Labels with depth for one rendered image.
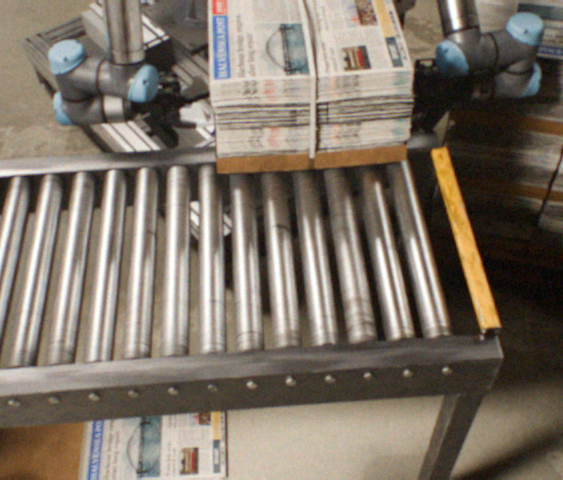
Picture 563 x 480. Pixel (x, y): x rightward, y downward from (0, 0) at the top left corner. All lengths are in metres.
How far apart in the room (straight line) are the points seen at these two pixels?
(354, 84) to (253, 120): 0.20
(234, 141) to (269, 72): 0.16
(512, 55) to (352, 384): 0.77
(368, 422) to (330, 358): 0.85
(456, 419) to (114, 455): 0.98
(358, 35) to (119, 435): 1.24
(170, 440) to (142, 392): 0.80
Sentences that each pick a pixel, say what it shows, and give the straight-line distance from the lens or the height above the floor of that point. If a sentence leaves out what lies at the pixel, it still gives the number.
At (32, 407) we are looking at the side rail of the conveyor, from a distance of 1.30.
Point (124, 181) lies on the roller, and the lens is 1.51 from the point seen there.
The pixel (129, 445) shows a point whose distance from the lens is 2.05.
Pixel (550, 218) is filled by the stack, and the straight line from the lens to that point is 2.15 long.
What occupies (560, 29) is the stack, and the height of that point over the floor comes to 0.83.
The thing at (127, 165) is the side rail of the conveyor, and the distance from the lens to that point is 1.52.
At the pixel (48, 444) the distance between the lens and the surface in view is 2.12.
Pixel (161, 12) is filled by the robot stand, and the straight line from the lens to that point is 1.90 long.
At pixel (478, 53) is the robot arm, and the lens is 1.57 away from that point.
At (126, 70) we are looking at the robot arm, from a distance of 1.50.
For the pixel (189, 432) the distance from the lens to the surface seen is 2.03.
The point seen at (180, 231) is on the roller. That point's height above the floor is 0.80.
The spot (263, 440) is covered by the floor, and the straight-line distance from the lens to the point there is 2.02.
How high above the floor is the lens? 1.85
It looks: 52 degrees down
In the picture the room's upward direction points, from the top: 3 degrees counter-clockwise
